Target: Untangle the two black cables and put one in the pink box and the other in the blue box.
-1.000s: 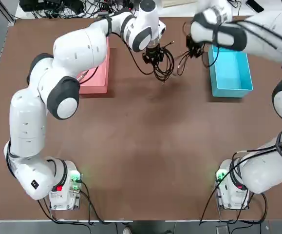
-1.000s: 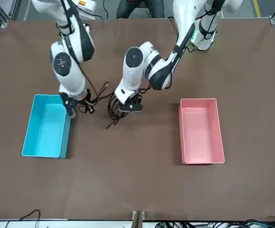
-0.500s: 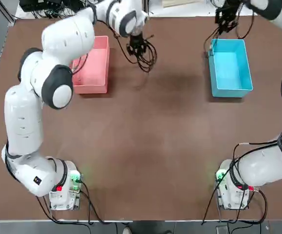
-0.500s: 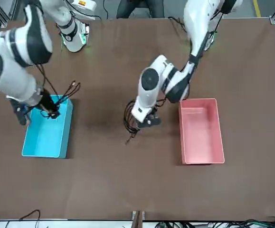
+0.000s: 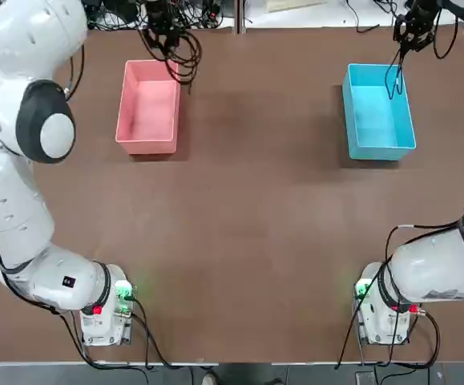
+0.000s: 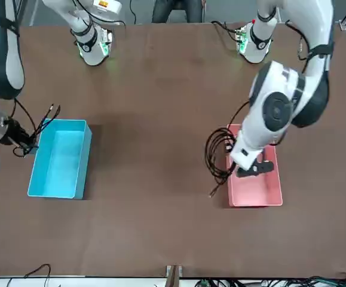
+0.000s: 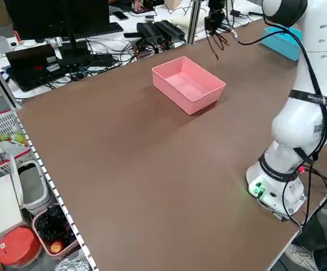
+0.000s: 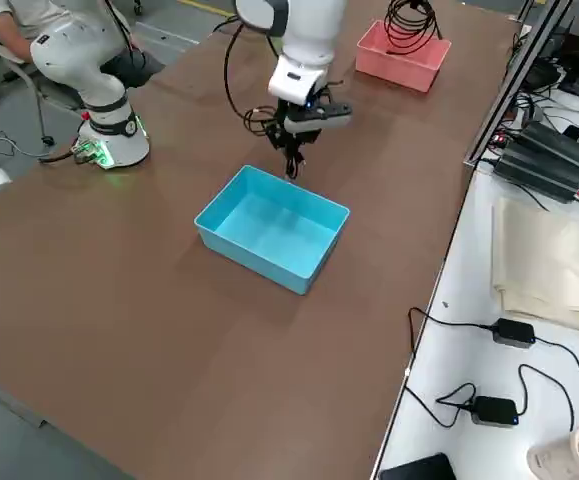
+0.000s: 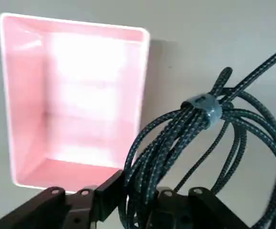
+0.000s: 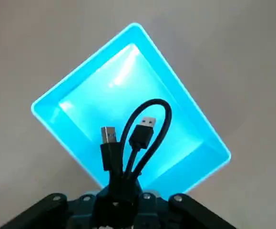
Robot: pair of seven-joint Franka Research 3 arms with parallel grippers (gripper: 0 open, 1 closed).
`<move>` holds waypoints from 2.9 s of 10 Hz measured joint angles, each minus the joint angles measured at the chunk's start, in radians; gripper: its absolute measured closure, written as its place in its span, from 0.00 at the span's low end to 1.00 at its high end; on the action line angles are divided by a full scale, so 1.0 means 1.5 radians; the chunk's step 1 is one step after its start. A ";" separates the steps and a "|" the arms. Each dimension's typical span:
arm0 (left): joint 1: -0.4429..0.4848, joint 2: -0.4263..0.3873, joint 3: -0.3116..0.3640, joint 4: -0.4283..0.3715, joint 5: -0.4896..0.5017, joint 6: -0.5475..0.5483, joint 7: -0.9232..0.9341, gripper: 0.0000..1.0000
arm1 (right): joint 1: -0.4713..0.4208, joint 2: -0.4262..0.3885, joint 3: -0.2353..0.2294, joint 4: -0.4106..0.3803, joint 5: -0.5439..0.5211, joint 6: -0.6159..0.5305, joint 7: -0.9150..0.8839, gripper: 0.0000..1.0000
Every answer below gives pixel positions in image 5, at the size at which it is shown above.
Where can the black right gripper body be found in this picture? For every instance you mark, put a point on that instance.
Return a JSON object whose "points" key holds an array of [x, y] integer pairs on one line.
{"points": [[423, 10]]}

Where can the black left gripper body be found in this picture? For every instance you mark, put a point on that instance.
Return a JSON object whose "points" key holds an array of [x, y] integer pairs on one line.
{"points": [[160, 12]]}

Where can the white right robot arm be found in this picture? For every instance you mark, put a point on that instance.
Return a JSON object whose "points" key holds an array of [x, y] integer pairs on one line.
{"points": [[436, 272]]}

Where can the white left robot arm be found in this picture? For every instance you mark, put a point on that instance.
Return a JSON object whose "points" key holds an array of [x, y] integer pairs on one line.
{"points": [[11, 192]]}

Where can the pink plastic box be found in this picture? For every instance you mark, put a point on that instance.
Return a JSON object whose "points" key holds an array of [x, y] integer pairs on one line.
{"points": [[147, 108]]}

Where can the blue plastic box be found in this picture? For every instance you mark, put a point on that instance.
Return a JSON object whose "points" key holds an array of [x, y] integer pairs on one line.
{"points": [[380, 116]]}

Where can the grey floor box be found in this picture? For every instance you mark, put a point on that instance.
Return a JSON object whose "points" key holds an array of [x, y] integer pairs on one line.
{"points": [[365, 379]]}

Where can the beige board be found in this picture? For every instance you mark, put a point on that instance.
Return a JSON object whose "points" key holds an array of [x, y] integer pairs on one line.
{"points": [[291, 5]]}

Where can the person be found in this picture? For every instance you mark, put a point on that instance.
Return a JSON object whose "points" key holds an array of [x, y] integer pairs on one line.
{"points": [[209, 379]]}

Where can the aluminium post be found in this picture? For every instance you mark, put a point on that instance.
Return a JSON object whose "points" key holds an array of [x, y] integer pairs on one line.
{"points": [[240, 16]]}

